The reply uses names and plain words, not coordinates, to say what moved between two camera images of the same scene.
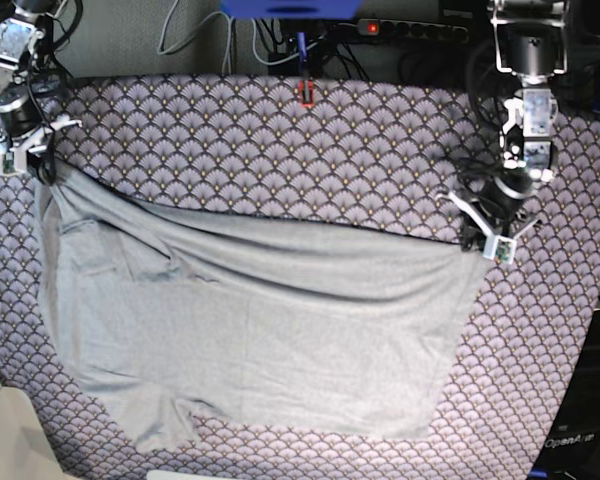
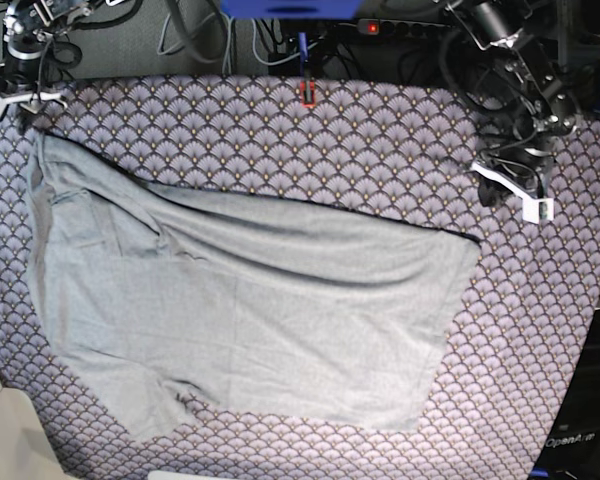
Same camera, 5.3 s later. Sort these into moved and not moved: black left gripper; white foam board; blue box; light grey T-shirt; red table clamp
Moved: black left gripper; light grey T-shirt
Not moved: white foam board; blue box; red table clamp
